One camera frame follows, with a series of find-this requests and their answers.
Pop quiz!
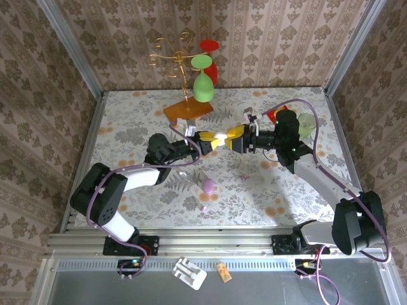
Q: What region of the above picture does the grey slotted cable duct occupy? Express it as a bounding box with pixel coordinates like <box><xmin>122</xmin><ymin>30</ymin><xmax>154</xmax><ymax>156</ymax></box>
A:
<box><xmin>55</xmin><ymin>257</ymin><xmax>296</xmax><ymax>271</ymax></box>

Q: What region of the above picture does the green transparent plastic cup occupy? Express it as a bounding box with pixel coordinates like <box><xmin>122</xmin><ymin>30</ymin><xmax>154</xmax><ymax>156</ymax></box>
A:
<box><xmin>298</xmin><ymin>112</ymin><xmax>318</xmax><ymax>139</ymax></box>

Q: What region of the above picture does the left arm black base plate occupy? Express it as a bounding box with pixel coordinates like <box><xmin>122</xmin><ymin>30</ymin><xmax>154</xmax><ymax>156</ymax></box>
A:
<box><xmin>102</xmin><ymin>235</ymin><xmax>160</xmax><ymax>257</ymax></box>

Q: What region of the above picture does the floral tablecloth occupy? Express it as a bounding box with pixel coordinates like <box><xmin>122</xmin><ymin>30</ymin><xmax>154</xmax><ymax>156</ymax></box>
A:
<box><xmin>78</xmin><ymin>87</ymin><xmax>366</xmax><ymax>228</ymax></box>

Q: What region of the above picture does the aluminium mounting rail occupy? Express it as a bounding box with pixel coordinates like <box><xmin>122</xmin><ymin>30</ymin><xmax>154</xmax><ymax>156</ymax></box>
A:
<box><xmin>44</xmin><ymin>230</ymin><xmax>392</xmax><ymax>258</ymax></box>

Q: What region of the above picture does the gold glass rack wooden base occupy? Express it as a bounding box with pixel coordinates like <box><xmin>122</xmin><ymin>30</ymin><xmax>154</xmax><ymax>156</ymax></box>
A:
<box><xmin>148</xmin><ymin>30</ymin><xmax>214</xmax><ymax>124</ymax></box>

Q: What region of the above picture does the small orange packet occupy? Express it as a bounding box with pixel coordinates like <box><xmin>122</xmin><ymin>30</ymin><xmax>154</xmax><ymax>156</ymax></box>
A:
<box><xmin>216</xmin><ymin>262</ymin><xmax>233</xmax><ymax>283</ymax></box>

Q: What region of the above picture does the red wine glass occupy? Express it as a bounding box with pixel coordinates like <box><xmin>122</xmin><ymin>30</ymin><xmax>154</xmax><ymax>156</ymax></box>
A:
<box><xmin>199</xmin><ymin>39</ymin><xmax>221</xmax><ymax>86</ymax></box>

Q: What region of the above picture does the aluminium frame post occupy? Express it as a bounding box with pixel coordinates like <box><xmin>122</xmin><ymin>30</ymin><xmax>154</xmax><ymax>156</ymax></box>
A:
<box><xmin>36</xmin><ymin>0</ymin><xmax>106</xmax><ymax>99</ymax></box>
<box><xmin>324</xmin><ymin>0</ymin><xmax>387</xmax><ymax>96</ymax></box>

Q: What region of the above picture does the purple earbud charging case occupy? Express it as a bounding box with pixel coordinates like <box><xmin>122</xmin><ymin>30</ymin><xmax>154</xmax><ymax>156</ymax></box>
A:
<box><xmin>202</xmin><ymin>177</ymin><xmax>216</xmax><ymax>196</ymax></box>

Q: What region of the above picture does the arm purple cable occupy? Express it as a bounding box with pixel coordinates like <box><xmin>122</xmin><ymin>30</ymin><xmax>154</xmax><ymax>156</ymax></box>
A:
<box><xmin>85</xmin><ymin>122</ymin><xmax>203</xmax><ymax>280</ymax></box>
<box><xmin>262</xmin><ymin>98</ymin><xmax>392</xmax><ymax>305</ymax></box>

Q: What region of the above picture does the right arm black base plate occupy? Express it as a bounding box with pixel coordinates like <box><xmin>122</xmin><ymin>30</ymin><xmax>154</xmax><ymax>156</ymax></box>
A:
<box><xmin>272</xmin><ymin>234</ymin><xmax>319</xmax><ymax>255</ymax></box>

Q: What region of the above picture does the green wine glass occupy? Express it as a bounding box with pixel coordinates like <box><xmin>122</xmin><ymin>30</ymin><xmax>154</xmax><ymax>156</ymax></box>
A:
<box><xmin>190</xmin><ymin>54</ymin><xmax>215</xmax><ymax>103</ymax></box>

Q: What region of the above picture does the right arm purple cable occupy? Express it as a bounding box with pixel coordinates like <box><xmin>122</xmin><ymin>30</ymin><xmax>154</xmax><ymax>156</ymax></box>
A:
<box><xmin>262</xmin><ymin>98</ymin><xmax>392</xmax><ymax>305</ymax></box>

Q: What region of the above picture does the white plastic bracket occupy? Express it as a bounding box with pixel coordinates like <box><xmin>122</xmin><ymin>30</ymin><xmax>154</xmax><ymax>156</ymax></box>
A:
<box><xmin>171</xmin><ymin>255</ymin><xmax>207</xmax><ymax>290</ymax></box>

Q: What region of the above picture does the aluminium table side rail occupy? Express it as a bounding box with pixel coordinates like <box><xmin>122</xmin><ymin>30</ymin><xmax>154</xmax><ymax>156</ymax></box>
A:
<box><xmin>60</xmin><ymin>91</ymin><xmax>107</xmax><ymax>233</ymax></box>
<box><xmin>322</xmin><ymin>88</ymin><xmax>375</xmax><ymax>231</ymax></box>

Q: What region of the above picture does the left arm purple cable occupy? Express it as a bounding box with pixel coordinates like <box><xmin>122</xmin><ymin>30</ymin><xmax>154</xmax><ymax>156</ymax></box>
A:
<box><xmin>85</xmin><ymin>122</ymin><xmax>203</xmax><ymax>280</ymax></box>

